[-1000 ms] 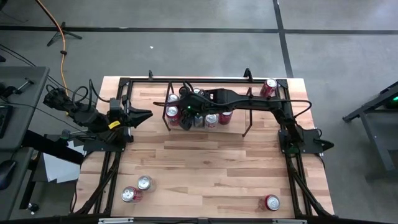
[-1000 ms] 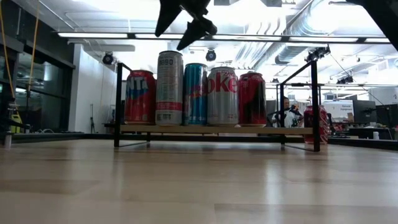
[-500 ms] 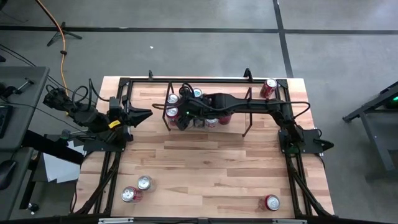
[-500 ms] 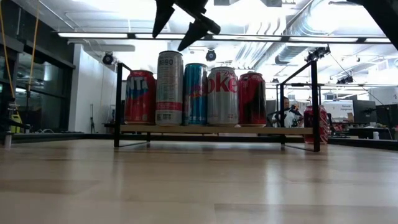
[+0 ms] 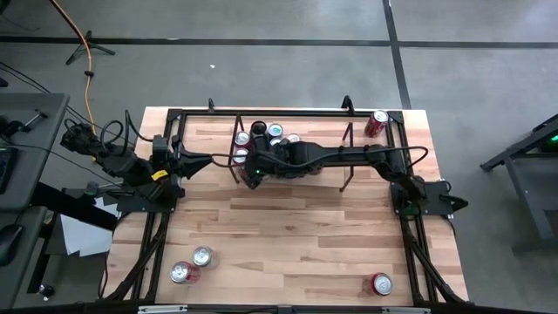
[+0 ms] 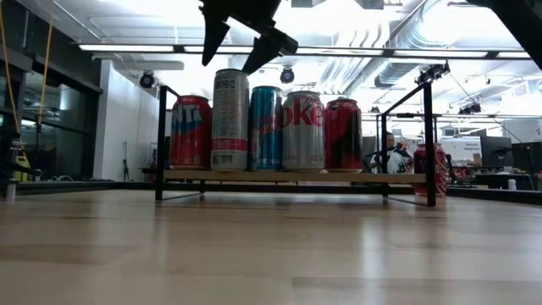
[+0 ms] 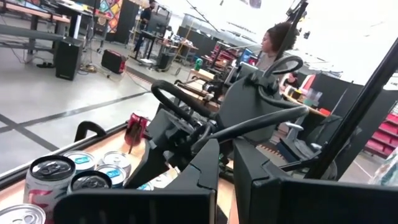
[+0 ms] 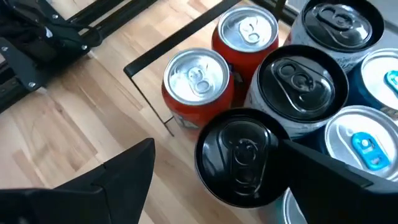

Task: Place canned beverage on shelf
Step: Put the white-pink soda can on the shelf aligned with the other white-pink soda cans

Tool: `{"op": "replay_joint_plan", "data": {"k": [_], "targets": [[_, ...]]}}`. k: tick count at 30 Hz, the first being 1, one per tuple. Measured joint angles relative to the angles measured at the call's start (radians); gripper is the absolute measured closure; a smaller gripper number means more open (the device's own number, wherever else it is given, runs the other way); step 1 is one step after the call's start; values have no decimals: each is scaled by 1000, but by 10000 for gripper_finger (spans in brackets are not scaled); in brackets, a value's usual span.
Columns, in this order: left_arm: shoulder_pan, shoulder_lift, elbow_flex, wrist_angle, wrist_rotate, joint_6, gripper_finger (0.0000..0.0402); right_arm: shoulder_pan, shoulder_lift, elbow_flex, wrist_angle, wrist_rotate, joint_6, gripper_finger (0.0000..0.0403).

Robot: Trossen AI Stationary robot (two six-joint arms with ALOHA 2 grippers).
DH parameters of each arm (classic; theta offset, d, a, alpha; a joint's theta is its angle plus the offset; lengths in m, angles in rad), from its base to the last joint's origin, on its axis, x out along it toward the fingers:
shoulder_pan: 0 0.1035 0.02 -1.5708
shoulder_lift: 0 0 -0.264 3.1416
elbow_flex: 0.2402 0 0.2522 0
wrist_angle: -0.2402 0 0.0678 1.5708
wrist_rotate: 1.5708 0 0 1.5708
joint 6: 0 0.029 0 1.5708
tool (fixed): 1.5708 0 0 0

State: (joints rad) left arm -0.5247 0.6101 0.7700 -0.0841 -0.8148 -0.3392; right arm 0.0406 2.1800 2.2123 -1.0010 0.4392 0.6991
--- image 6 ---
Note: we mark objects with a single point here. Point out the black computer monitor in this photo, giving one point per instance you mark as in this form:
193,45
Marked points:
527,156
495,150

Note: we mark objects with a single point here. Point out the silver Diet Coke can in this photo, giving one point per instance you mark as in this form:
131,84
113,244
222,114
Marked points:
302,144

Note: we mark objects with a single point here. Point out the black background tripod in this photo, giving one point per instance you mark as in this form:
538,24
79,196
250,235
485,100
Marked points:
125,163

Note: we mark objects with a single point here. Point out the blue silver Red Bull can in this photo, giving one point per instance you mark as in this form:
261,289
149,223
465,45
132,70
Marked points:
266,144

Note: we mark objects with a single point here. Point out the white printed sign board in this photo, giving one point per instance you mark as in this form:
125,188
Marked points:
466,148

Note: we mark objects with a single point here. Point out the overhead LED light bar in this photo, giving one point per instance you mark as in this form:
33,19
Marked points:
127,48

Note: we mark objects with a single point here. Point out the tall white Celsius can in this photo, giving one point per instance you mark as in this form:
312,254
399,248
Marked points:
230,127

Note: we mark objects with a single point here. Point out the white bottle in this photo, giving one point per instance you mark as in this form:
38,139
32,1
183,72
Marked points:
11,190

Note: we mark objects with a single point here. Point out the black hanging shirt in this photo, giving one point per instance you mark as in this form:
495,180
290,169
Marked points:
369,146

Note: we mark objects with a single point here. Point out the person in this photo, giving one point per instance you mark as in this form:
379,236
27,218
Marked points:
396,161

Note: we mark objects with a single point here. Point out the silver ventilation duct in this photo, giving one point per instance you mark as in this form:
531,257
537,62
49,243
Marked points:
402,72

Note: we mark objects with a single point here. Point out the black round spotlight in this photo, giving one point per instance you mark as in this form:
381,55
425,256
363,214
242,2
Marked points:
287,75
147,79

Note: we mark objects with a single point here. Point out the wooden shelf black frame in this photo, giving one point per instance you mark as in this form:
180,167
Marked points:
296,176

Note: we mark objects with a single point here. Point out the black metal table frame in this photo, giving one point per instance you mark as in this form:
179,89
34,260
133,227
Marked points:
84,185

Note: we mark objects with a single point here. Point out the black ceiling camera mount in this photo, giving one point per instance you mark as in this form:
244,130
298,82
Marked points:
432,73

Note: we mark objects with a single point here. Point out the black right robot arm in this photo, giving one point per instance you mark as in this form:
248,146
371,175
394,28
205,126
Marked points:
521,21

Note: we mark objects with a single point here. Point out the red Coca-Cola can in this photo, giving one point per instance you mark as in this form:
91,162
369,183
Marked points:
441,169
343,140

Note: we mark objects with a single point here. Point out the orange Fanta can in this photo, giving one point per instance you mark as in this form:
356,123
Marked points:
190,140

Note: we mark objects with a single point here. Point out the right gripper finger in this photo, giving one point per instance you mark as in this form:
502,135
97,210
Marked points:
214,34
267,48

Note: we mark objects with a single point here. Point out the white cup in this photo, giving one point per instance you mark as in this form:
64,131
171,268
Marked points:
511,184

